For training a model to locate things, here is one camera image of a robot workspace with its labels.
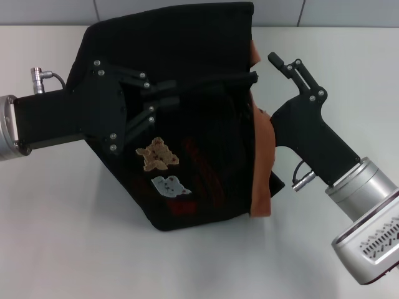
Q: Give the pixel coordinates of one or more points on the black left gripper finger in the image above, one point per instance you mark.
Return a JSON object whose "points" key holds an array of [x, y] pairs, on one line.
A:
{"points": [[165, 85], [170, 101]]}

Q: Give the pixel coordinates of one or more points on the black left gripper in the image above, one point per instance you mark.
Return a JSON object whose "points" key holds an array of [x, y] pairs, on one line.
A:
{"points": [[62, 118]]}

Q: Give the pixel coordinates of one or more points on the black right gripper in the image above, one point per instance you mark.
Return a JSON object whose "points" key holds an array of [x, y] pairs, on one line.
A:
{"points": [[305, 134]]}

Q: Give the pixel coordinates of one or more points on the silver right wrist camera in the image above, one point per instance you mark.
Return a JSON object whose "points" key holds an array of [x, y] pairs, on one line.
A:
{"points": [[368, 258]]}

